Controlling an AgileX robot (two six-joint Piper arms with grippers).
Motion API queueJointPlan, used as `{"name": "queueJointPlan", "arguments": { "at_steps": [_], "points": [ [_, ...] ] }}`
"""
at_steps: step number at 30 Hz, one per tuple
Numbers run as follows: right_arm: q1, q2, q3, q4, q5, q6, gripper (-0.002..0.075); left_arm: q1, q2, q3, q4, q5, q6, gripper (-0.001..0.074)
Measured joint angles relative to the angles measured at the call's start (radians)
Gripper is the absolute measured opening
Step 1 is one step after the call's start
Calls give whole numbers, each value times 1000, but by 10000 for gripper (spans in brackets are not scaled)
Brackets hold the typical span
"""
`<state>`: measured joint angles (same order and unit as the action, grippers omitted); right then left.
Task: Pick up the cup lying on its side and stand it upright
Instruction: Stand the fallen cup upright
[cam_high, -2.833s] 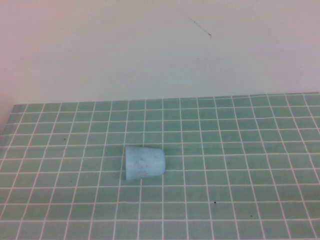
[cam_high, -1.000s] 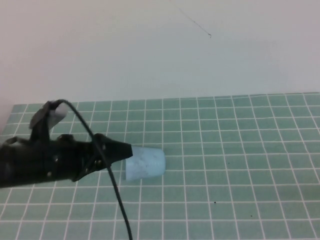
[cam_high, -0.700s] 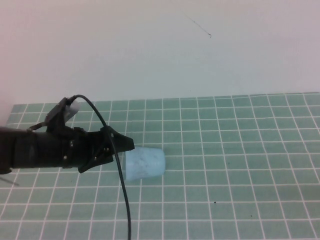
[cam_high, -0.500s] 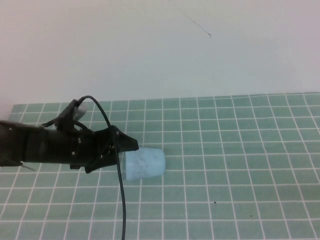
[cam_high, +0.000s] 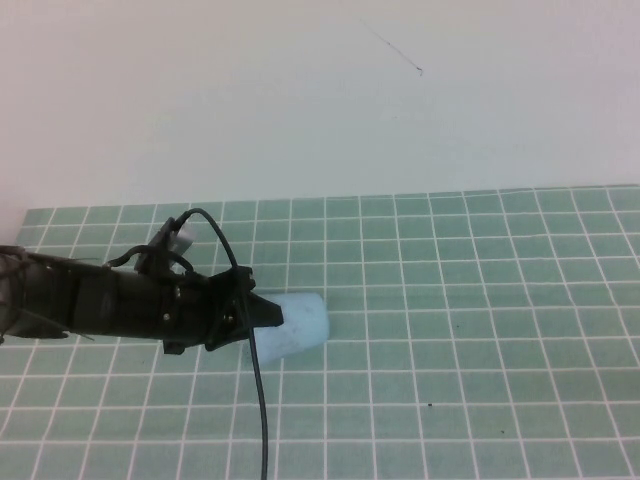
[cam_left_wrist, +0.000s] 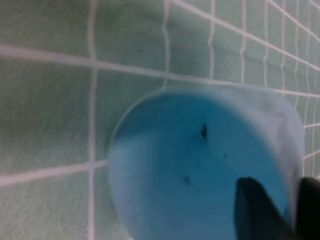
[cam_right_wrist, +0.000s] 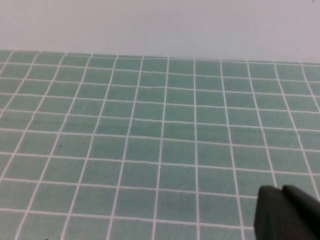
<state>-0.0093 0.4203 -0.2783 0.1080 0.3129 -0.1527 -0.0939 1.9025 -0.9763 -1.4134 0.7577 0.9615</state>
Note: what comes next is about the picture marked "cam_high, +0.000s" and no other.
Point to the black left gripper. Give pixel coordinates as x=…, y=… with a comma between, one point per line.
x=200, y=315

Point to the light blue plastic cup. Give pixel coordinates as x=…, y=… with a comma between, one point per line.
x=300, y=330

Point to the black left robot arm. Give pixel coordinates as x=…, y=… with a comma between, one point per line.
x=55, y=297

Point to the green white-grid tablecloth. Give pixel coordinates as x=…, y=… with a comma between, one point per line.
x=450, y=400

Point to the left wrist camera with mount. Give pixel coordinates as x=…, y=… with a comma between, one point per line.
x=167, y=247

